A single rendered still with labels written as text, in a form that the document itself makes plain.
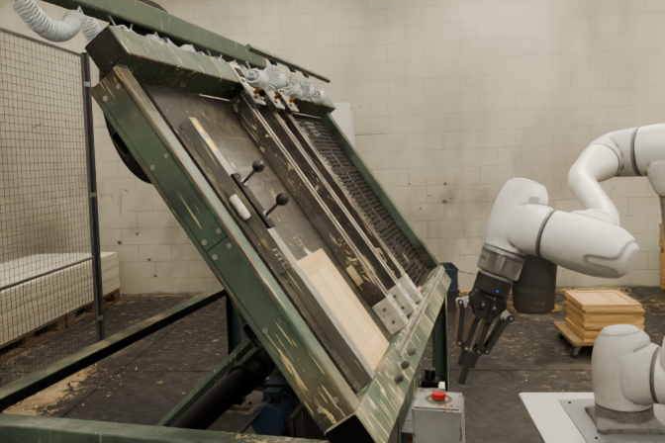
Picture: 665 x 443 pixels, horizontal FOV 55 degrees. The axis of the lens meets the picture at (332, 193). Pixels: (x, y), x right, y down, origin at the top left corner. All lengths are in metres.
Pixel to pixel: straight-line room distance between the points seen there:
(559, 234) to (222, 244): 0.85
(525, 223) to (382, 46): 6.13
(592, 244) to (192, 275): 6.72
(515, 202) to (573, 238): 0.14
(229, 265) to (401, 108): 5.73
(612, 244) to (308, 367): 0.81
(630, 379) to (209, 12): 6.54
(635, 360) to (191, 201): 1.27
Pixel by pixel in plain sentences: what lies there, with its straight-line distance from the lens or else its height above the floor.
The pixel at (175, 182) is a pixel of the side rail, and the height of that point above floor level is 1.49.
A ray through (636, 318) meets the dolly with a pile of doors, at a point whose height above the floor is 0.30.
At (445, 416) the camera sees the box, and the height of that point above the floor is 0.91.
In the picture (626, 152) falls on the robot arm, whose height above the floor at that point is 1.53.
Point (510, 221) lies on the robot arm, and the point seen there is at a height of 1.40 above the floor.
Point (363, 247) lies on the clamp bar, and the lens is 2.59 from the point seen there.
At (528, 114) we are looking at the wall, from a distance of 7.43.
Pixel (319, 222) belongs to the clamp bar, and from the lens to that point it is 2.39.
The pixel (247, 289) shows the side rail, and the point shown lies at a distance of 1.68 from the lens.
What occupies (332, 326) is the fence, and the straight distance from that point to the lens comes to 1.89.
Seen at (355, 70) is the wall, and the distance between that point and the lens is 7.33.
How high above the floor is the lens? 1.54
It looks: 3 degrees down
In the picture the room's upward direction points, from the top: 2 degrees counter-clockwise
